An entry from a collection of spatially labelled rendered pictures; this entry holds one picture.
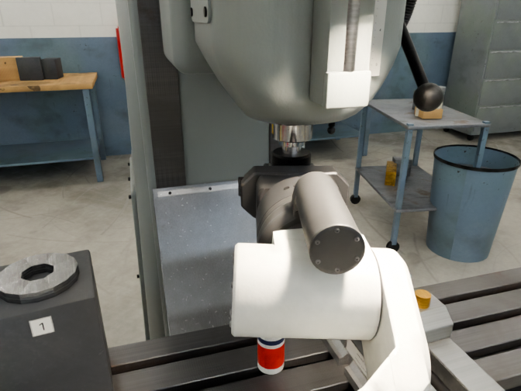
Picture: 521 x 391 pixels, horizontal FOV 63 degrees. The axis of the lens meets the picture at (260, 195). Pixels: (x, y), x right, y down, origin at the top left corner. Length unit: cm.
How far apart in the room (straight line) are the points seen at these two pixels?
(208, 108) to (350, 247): 63
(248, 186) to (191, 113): 41
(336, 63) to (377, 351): 22
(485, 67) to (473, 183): 300
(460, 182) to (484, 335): 191
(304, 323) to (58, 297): 34
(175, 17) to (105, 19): 410
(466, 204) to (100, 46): 357
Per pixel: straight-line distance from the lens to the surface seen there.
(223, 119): 86
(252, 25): 38
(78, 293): 55
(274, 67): 39
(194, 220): 88
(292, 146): 49
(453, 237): 283
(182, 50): 56
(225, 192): 89
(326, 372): 68
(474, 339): 80
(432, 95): 48
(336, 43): 36
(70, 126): 481
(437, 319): 65
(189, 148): 87
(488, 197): 273
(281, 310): 28
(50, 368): 59
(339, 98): 37
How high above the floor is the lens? 141
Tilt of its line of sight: 23 degrees down
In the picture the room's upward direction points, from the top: straight up
